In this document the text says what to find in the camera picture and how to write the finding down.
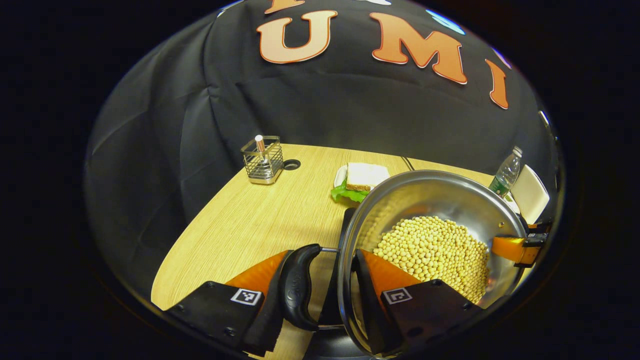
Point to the white toaster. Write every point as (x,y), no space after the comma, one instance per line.
(530,192)

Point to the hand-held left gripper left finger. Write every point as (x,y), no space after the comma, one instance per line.
(267,325)

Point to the copper tipped pen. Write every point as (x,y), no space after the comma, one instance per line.
(260,144)

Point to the black induction cooktop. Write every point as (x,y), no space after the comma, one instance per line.
(332,345)

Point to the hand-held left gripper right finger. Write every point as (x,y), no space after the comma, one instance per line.
(370,300)

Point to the sandwich with lettuce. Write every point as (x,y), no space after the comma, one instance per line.
(365,175)

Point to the pile of yellow soybeans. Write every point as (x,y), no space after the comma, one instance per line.
(435,245)

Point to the clear plastic water bottle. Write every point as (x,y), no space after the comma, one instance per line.
(506,172)

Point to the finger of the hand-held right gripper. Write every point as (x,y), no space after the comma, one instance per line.
(540,226)
(507,247)

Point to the small white plate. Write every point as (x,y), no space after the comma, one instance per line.
(340,176)

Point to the black backdrop cloth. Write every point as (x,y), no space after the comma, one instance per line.
(200,100)

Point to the black table grommet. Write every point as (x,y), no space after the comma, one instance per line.
(291,164)

